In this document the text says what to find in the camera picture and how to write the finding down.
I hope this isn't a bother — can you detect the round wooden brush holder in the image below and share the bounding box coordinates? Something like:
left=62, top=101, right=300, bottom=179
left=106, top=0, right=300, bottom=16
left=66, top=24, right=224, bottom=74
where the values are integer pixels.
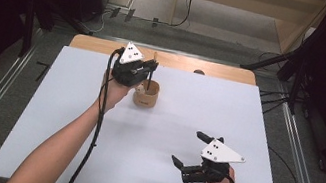
left=130, top=77, right=163, bottom=111

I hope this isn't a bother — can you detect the black tripod stand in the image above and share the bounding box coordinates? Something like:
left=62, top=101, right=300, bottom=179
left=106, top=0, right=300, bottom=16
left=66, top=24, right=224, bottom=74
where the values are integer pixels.
left=11, top=0, right=99, bottom=70
left=233, top=39, right=314, bottom=118

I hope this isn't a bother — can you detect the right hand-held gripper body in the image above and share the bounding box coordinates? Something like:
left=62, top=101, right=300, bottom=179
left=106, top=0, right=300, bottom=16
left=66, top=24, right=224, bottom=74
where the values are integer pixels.
left=179, top=131, right=249, bottom=183

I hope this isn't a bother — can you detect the black-handled makeup brush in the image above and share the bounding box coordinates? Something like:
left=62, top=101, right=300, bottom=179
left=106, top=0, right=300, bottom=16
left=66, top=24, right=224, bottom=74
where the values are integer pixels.
left=145, top=50, right=159, bottom=91

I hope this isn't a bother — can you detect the white table mat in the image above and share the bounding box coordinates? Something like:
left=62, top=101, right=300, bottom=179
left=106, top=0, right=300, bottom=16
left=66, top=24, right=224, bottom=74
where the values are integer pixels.
left=0, top=36, right=304, bottom=183

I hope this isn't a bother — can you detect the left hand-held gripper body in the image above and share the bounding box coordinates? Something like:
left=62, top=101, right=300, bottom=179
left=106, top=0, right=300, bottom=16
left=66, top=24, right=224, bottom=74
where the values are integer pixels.
left=109, top=39, right=157, bottom=91

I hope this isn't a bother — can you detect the left hand-held gripper cable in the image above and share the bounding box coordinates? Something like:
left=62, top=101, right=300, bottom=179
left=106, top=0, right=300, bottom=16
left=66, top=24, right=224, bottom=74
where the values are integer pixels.
left=64, top=41, right=126, bottom=183

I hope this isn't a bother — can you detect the person's left hand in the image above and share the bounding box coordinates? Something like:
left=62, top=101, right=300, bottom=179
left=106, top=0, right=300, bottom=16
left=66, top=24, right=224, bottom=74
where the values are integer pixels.
left=96, top=70, right=138, bottom=116

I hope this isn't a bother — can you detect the wooden table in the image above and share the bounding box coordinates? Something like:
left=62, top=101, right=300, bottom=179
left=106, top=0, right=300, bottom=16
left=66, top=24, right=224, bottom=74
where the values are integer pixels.
left=67, top=32, right=260, bottom=87

